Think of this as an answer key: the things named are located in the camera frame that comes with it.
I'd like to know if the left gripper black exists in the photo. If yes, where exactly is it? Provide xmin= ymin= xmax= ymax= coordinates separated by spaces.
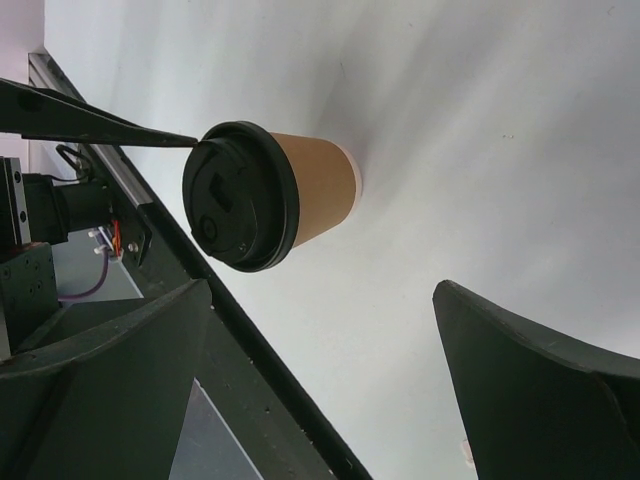
xmin=1 ymin=79 xmax=198 ymax=259

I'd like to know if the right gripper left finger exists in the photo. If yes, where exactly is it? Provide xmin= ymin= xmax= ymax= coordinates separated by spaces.
xmin=1 ymin=280 xmax=211 ymax=479

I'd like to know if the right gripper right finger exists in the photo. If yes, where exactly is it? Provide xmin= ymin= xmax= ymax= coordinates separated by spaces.
xmin=433 ymin=280 xmax=639 ymax=479

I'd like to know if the black coffee cup lid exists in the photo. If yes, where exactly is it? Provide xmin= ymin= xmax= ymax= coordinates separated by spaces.
xmin=182 ymin=121 xmax=300 ymax=273

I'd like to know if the single brown paper cup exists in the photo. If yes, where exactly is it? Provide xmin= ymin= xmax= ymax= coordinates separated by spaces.
xmin=272 ymin=133 xmax=362 ymax=247

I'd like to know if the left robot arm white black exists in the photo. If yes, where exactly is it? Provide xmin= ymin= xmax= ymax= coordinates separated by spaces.
xmin=1 ymin=79 xmax=197 ymax=352

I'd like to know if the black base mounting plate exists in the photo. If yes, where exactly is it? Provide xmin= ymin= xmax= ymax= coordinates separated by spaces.
xmin=49 ymin=84 xmax=374 ymax=480

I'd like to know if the aluminium rail frame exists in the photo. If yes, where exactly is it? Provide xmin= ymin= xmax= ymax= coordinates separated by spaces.
xmin=28 ymin=47 xmax=151 ymax=209

